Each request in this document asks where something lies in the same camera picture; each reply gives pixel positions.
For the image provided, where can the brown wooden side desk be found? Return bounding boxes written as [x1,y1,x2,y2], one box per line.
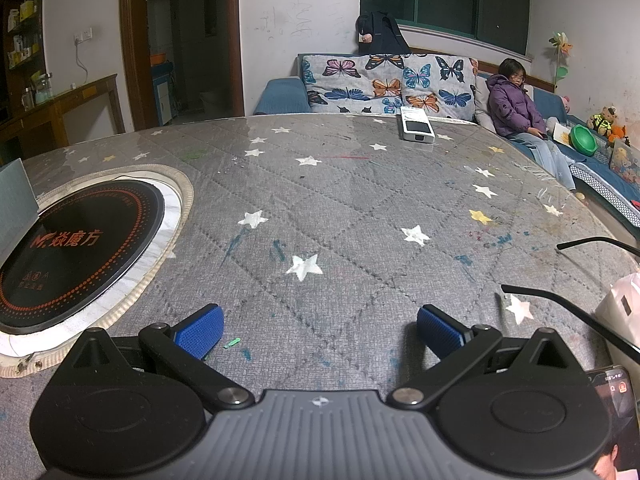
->
[0,74,126,166]

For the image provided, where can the black backpack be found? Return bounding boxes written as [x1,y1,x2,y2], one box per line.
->
[356,11,411,56]

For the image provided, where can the bear print picture book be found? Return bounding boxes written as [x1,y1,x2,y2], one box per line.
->
[610,139,640,181]

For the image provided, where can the pink white bag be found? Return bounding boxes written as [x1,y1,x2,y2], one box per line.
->
[595,272,640,346]

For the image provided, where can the grey star-print quilted desktop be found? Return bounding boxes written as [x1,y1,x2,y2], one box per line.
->
[0,112,640,480]

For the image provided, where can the brown wooden door frame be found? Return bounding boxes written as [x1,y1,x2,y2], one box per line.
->
[119,0,246,131]

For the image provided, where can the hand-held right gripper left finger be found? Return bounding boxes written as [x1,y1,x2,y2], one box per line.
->
[55,304,256,411]

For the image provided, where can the dark wooden shelf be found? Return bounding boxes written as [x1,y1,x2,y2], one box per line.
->
[0,0,46,111]

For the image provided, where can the blue sofa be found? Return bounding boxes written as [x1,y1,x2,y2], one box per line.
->
[252,52,640,226]

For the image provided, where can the black round induction cooker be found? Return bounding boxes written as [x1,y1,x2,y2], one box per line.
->
[0,178,166,336]

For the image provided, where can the butterfly print blanket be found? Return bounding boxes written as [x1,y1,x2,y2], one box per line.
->
[300,52,478,122]

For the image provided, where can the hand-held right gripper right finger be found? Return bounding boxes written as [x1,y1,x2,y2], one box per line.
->
[385,304,583,411]

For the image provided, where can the white flat box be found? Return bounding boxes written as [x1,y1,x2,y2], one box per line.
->
[397,106,436,143]

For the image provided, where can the black eyeglasses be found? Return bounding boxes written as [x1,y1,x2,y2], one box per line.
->
[501,236,640,351]

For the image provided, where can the white power cable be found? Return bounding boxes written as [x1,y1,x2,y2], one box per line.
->
[75,40,91,86]

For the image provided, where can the grey-blue box lid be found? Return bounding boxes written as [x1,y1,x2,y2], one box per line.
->
[0,159,40,266]

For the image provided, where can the brown teddy bear plush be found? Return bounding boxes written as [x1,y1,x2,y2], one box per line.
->
[587,106,618,136]

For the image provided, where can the colourful pinwheel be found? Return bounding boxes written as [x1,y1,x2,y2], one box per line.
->
[549,32,573,93]

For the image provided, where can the green plastic bowl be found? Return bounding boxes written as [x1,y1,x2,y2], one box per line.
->
[570,124,600,157]

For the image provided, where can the smartphone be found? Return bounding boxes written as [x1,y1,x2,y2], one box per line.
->
[582,366,640,480]

